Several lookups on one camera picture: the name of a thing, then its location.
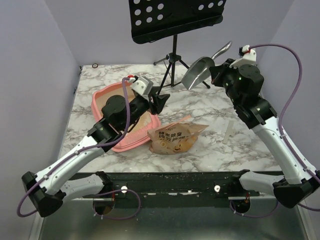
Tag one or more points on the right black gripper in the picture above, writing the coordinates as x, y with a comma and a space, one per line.
218, 75

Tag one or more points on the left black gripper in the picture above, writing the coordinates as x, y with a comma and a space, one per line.
153, 103

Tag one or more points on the pink litter box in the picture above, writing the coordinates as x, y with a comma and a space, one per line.
139, 135

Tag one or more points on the metal litter scoop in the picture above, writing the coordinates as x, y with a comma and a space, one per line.
199, 71

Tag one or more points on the orange cat litter bag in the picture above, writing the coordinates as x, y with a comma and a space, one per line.
176, 137

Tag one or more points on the white bag sealing clip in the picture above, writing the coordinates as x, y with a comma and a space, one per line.
229, 132

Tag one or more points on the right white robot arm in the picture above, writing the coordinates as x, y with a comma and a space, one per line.
297, 181

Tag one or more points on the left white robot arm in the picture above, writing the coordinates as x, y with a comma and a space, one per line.
48, 189

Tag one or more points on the black music stand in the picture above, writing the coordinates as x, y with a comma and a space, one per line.
152, 20

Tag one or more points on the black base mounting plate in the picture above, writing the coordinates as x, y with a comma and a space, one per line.
154, 190

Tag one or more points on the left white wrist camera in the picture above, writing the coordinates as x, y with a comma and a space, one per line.
140, 85

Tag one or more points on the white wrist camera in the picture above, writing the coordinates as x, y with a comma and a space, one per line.
140, 85
248, 57

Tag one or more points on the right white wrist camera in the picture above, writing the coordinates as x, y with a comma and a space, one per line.
248, 57

